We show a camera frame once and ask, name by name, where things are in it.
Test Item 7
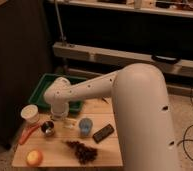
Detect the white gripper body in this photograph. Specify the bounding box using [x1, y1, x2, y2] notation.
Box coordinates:
[51, 103, 69, 120]

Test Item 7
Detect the yellow banana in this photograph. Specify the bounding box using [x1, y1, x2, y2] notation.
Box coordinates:
[63, 118, 77, 129]

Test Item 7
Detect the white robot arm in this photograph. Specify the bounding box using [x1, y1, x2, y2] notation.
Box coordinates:
[44, 63, 180, 171]

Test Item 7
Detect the small metal cup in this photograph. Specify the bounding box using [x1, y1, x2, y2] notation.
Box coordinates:
[41, 121, 55, 136]

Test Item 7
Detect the green plastic tray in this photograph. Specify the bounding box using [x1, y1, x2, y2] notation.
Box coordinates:
[28, 73, 89, 114]

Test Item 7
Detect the white paper cup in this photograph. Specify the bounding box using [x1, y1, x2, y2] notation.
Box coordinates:
[21, 104, 39, 124]

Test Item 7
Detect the blue plastic cup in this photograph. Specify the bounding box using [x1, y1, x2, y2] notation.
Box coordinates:
[79, 118, 93, 136]

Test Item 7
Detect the orange carrot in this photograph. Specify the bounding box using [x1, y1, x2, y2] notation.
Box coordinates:
[19, 124, 40, 145]

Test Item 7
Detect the dark chocolate bar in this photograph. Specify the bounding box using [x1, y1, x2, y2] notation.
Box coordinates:
[92, 124, 114, 143]

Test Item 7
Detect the bunch of dark grapes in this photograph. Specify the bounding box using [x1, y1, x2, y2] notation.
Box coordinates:
[66, 141, 98, 164]

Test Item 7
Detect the orange yellow apple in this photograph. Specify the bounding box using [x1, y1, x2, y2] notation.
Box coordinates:
[26, 150, 43, 167]

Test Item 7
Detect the low wooden shelf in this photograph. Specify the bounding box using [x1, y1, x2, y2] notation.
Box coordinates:
[53, 42, 193, 77]

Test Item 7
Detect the dark cabinet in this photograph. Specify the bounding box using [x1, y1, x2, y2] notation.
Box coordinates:
[0, 0, 52, 149]

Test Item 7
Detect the metal pole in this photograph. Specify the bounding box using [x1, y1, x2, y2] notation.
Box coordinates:
[54, 0, 67, 45]

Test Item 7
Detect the black handle on shelf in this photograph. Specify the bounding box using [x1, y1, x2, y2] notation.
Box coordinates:
[151, 55, 181, 64]

